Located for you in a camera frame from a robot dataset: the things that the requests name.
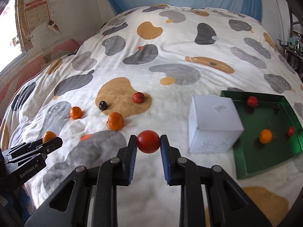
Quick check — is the wall calendar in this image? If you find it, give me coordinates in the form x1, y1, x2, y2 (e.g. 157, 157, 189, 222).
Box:
15, 0, 51, 51

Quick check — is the window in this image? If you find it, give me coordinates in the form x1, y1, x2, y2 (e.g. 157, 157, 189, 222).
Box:
0, 0, 24, 71

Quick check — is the person's left forearm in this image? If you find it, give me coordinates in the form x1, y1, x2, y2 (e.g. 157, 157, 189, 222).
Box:
14, 184, 34, 215

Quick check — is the sewing machine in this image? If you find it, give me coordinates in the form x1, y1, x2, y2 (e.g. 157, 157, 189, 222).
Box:
278, 34, 303, 59

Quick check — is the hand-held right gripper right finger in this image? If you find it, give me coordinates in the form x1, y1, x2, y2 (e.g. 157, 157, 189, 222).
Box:
160, 134, 273, 227

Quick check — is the white spotted blanket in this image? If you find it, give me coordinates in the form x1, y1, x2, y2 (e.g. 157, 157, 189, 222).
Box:
0, 4, 303, 227

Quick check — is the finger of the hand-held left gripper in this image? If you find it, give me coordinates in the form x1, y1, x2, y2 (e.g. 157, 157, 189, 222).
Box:
4, 137, 63, 159
4, 155, 48, 171

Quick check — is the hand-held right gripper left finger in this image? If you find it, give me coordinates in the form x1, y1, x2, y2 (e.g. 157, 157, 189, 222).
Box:
24, 134, 138, 227

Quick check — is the white cardboard box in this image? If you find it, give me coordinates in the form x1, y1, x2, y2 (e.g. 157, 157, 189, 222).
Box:
188, 95, 245, 154

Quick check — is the orange tangerine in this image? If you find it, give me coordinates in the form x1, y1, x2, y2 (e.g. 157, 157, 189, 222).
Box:
106, 112, 124, 131
43, 131, 57, 143
259, 129, 273, 144
70, 107, 83, 120

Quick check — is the green tray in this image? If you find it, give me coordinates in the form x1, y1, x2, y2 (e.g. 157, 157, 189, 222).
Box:
220, 90, 303, 180

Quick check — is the folded paper scrap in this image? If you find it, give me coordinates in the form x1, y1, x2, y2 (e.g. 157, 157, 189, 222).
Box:
48, 19, 61, 34

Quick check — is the black metal rack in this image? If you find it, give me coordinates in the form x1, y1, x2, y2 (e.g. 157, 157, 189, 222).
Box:
287, 5, 303, 76

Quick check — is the thin metal rod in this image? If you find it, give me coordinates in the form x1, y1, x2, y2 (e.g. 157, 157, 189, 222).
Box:
275, 0, 285, 40

